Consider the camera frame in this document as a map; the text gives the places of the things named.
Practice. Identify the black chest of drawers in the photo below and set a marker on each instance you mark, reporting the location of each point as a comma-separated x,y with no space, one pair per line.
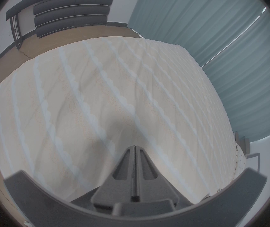
71,15

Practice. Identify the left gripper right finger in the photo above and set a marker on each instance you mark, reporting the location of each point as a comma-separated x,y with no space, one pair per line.
153,188

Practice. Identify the bed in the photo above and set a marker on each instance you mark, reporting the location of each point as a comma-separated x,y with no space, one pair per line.
101,91

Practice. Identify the grey bedside table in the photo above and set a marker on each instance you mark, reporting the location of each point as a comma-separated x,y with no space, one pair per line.
243,143

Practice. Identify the white printed pillow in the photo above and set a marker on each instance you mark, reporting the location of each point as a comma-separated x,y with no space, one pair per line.
241,159

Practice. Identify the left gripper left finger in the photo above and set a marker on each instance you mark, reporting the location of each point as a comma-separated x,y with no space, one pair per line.
118,188

